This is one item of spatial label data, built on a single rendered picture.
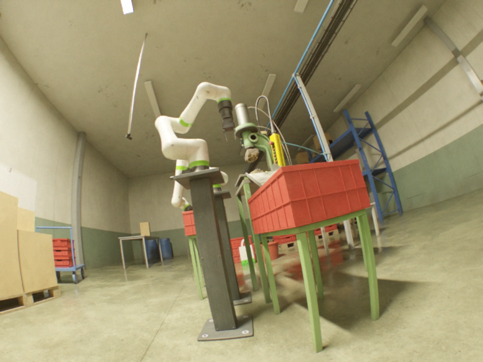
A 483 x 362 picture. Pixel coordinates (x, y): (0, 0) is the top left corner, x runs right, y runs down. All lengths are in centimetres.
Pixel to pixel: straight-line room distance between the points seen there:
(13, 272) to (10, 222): 45
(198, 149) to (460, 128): 567
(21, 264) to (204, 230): 189
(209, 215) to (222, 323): 62
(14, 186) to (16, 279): 288
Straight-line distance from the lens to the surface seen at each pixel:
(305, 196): 73
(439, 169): 610
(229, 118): 122
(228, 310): 116
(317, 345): 89
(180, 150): 117
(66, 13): 441
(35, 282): 247
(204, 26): 418
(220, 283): 111
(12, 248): 227
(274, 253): 360
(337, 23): 394
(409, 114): 651
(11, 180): 486
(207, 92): 128
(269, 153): 178
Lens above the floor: 55
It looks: 15 degrees up
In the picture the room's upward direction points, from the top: 11 degrees counter-clockwise
